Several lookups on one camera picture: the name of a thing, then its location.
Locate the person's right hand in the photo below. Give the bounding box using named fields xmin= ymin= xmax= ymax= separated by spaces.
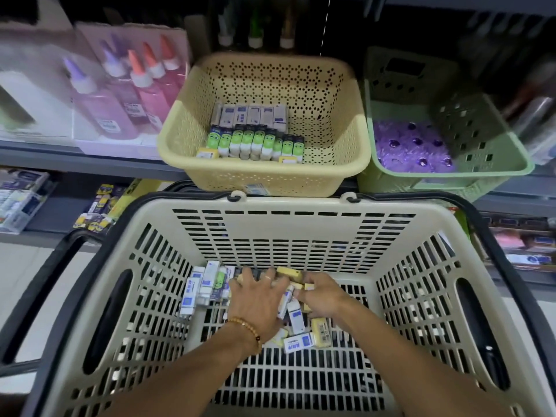
xmin=295 ymin=272 xmax=352 ymax=330

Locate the person's left hand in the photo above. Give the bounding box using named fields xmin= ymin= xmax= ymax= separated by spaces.
xmin=228 ymin=267 xmax=292 ymax=343

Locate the person's left forearm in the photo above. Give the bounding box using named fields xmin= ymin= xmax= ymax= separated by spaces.
xmin=102 ymin=325 xmax=261 ymax=417

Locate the person's right forearm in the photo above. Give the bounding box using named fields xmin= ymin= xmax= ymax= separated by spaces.
xmin=334 ymin=295 xmax=517 ymax=417

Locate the beige plastic shopping basket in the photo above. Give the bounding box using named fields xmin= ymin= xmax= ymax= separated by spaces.
xmin=39 ymin=193 xmax=552 ymax=417

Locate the pile of small boxed erasers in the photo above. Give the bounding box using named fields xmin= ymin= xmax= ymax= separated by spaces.
xmin=179 ymin=260 xmax=335 ymax=355

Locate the row of green-label erasers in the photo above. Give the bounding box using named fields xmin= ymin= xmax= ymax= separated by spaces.
xmin=206 ymin=124 xmax=306 ymax=164

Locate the yellow perforated plastic basket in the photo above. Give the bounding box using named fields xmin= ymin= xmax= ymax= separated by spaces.
xmin=157 ymin=52 xmax=372 ymax=198

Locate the row of grey-white erasers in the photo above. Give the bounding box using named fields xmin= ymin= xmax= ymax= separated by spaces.
xmin=210 ymin=102 xmax=288 ymax=133

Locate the pile of purple round items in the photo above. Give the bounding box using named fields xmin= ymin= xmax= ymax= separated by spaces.
xmin=374 ymin=119 xmax=458 ymax=174

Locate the stack of yellow blister packets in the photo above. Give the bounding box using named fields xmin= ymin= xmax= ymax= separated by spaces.
xmin=73 ymin=179 xmax=168 ymax=236

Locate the grey metal shelf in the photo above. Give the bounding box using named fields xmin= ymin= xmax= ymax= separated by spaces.
xmin=0 ymin=141 xmax=188 ymax=183

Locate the orange-cap glue bottle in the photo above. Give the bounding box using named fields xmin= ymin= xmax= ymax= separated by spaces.
xmin=142 ymin=41 xmax=181 ymax=109
xmin=127 ymin=49 xmax=171 ymax=131
xmin=159 ymin=34 xmax=190 ymax=94

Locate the row of boxed stationery sets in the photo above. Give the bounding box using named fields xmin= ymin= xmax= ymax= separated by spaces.
xmin=471 ymin=210 xmax=556 ymax=274

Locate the green perforated plastic basket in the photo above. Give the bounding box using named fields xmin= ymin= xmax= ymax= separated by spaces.
xmin=358 ymin=46 xmax=536 ymax=204

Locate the purple-cap glue bottle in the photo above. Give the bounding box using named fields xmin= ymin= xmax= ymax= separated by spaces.
xmin=62 ymin=56 xmax=139 ymax=141
xmin=100 ymin=39 xmax=146 ymax=128

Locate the dark bottle with white cap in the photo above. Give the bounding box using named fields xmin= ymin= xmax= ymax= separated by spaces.
xmin=279 ymin=6 xmax=297 ymax=50
xmin=216 ymin=2 xmax=236 ymax=48
xmin=248 ymin=6 xmax=266 ymax=50

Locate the box of white stationery packets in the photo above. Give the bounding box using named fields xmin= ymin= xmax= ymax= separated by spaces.
xmin=0 ymin=168 xmax=56 ymax=236

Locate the pink cardboard display box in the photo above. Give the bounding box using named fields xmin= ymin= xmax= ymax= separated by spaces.
xmin=73 ymin=21 xmax=193 ymax=161

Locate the white cardboard display box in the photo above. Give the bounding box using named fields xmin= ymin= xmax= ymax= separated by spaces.
xmin=0 ymin=19 xmax=81 ymax=147

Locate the orange beaded bracelet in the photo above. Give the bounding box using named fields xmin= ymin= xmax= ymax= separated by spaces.
xmin=227 ymin=317 xmax=263 ymax=354

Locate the black basket handle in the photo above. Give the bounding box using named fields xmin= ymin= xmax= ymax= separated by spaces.
xmin=19 ymin=181 xmax=556 ymax=417
xmin=0 ymin=230 xmax=105 ymax=378

